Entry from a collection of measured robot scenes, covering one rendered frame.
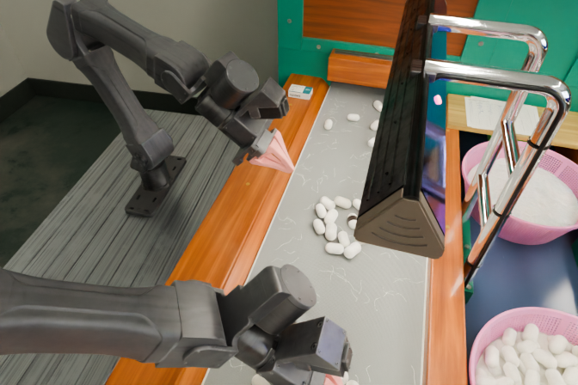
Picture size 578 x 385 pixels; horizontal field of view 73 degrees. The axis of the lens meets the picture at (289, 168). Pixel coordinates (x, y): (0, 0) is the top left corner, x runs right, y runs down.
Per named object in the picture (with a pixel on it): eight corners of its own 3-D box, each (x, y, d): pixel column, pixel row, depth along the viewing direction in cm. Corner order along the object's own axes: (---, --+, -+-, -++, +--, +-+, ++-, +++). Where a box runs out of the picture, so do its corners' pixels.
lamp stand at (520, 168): (363, 278, 76) (411, 66, 46) (376, 204, 90) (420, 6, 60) (466, 304, 72) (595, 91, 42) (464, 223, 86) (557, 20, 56)
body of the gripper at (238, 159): (279, 118, 72) (249, 90, 70) (260, 152, 65) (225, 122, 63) (258, 135, 76) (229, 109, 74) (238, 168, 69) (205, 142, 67)
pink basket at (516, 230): (518, 278, 76) (538, 247, 69) (426, 189, 94) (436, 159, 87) (606, 230, 84) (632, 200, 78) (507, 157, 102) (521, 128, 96)
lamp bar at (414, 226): (352, 242, 37) (361, 188, 32) (404, 8, 81) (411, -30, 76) (439, 263, 35) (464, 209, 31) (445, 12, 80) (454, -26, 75)
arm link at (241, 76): (271, 76, 64) (220, 17, 62) (241, 101, 58) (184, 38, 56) (236, 108, 72) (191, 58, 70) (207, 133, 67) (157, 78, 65)
